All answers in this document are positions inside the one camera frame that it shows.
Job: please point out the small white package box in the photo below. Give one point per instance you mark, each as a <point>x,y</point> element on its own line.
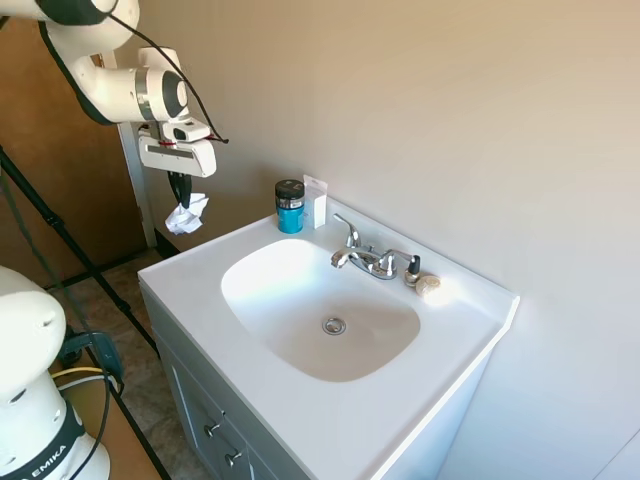
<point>317,205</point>

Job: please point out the blue jar with black lid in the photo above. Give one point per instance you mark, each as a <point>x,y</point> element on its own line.
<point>290,212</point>

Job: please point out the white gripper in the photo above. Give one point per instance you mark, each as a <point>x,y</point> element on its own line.
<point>175,157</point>

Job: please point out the grey vanity cabinet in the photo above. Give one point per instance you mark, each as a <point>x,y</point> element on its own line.
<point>180,390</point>

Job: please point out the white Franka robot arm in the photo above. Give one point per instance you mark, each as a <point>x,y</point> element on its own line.
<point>115,85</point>

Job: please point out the beige seashell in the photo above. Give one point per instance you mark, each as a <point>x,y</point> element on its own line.
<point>428,286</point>

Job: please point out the small bottle with black cap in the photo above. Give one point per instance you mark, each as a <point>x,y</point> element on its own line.
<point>412,272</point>

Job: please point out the brown wooden door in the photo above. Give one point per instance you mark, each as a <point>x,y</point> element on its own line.
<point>55,165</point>

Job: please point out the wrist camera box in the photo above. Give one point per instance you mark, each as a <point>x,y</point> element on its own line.
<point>187,131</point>

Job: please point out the black table clamp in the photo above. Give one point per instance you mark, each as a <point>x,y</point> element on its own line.
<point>105,350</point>

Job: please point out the white tissue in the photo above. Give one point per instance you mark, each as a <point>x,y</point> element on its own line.
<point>185,217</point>

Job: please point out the chrome sink drain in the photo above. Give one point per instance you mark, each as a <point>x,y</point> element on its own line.
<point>334,325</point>

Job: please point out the white door frame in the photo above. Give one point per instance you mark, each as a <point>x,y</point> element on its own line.
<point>137,200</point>

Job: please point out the white vanity cabinet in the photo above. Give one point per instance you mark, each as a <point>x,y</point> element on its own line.
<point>210,280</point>

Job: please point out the round metal cabinet knob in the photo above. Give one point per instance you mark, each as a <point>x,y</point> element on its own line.
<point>214,429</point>
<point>233,457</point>

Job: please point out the black camera tripod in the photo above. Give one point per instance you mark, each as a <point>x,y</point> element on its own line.
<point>60,225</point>

